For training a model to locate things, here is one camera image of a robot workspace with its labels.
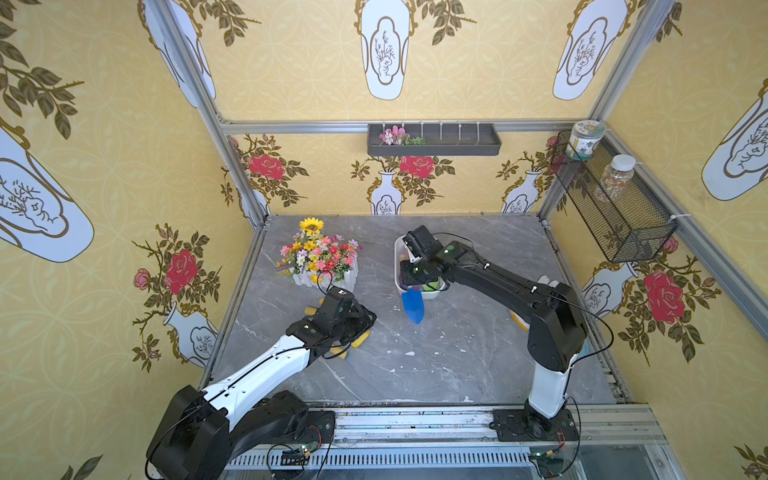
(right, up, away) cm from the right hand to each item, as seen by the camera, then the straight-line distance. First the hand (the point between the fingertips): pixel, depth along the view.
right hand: (410, 269), depth 90 cm
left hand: (-13, -13, -5) cm, 19 cm away
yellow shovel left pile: (-16, -22, -2) cm, 27 cm away
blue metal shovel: (0, -9, -7) cm, 11 cm away
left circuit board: (-28, -43, -18) cm, 54 cm away
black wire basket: (+58, +15, -8) cm, 60 cm away
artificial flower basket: (-28, +3, -2) cm, 28 cm away
